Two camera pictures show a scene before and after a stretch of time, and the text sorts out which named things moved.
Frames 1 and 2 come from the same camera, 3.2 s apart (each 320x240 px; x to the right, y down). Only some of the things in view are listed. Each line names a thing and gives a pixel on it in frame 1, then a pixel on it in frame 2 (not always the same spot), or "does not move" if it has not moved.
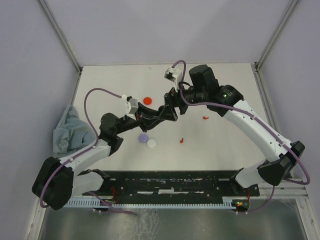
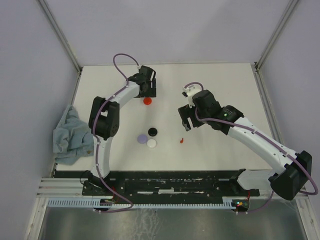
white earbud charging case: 151,143 does not move
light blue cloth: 73,133 does not move
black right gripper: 172,99 → 185,112
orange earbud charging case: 147,100 does not move
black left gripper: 147,117 → 152,91
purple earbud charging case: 143,138 does not move
